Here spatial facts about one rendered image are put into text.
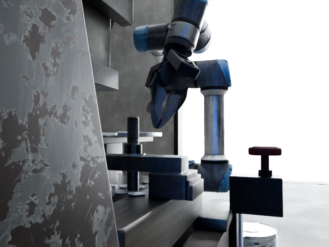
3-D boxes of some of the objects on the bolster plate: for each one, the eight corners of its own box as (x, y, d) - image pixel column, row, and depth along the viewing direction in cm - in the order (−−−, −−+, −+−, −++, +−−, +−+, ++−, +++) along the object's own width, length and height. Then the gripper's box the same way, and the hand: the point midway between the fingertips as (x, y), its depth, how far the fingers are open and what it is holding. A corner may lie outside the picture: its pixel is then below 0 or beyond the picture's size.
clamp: (98, 184, 45) (99, 119, 45) (203, 191, 39) (203, 116, 40) (74, 191, 39) (75, 116, 40) (193, 201, 33) (192, 113, 34)
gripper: (183, 59, 76) (160, 135, 72) (154, 43, 72) (128, 122, 68) (202, 50, 68) (177, 135, 64) (171, 32, 64) (142, 120, 60)
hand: (159, 122), depth 64 cm, fingers closed
